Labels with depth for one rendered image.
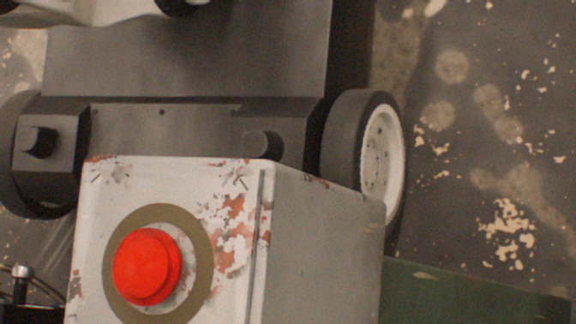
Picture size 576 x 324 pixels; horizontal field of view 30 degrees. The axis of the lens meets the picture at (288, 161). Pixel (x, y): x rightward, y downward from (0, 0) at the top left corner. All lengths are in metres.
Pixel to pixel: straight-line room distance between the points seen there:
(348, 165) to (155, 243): 0.79
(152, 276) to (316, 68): 0.88
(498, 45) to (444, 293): 0.65
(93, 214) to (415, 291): 0.33
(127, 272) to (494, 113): 0.99
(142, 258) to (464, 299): 0.47
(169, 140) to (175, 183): 0.89
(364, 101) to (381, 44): 0.21
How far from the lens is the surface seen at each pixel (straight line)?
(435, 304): 0.90
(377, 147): 1.45
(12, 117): 1.63
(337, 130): 1.34
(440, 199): 1.49
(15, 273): 0.88
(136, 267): 0.56
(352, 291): 0.65
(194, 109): 1.45
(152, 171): 0.58
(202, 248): 0.55
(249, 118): 1.38
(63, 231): 1.78
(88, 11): 1.24
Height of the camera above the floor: 1.41
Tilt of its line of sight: 63 degrees down
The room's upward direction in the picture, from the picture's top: 70 degrees counter-clockwise
